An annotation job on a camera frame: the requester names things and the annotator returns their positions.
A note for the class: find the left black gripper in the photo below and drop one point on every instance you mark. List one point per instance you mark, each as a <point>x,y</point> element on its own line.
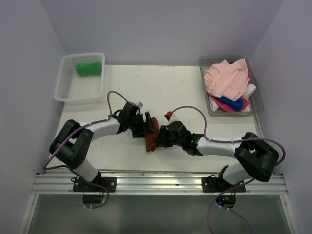
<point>140,132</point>

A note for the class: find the green towel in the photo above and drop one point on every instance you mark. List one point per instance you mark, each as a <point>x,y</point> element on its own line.
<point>89,69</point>

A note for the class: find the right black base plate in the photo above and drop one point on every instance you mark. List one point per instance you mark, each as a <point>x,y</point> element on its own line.
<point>212,184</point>

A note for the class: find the white towel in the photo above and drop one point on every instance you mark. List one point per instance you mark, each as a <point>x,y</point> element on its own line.
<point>251,89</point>

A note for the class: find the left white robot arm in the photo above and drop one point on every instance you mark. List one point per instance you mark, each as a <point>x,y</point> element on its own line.
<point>72,143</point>

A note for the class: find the light pink towel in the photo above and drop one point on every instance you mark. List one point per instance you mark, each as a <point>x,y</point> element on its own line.
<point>220,72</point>

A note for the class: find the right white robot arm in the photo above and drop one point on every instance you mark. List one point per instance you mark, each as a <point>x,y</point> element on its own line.
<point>256,158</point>

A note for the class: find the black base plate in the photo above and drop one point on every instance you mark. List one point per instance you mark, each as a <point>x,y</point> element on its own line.
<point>212,184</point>
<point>107,182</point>

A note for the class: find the white plastic basket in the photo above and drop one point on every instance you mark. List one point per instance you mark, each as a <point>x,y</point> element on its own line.
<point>74,89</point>

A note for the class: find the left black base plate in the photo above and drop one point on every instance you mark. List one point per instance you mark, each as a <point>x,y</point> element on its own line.
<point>107,182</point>

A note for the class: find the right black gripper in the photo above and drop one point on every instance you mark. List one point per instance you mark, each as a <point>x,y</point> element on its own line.
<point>161,140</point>

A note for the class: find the blue towel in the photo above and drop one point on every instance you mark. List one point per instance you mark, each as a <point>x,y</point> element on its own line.
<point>235,105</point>

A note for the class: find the magenta towel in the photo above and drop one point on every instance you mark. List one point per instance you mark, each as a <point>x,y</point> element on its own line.
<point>229,96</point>

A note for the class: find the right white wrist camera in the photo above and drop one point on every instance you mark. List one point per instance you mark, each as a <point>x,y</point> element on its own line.
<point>171,117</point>

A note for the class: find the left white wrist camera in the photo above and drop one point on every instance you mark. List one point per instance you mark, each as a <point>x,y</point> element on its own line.
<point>140,105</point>

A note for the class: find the brown towel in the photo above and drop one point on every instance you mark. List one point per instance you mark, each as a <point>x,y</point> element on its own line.
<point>150,141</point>

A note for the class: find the aluminium mounting rail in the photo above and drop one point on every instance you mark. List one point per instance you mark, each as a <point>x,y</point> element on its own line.
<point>151,183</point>

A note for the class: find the grey plastic tray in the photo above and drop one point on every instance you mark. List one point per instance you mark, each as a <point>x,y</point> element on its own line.
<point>255,101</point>

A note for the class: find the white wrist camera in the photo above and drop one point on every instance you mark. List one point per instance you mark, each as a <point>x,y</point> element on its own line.
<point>140,105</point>
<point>171,117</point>

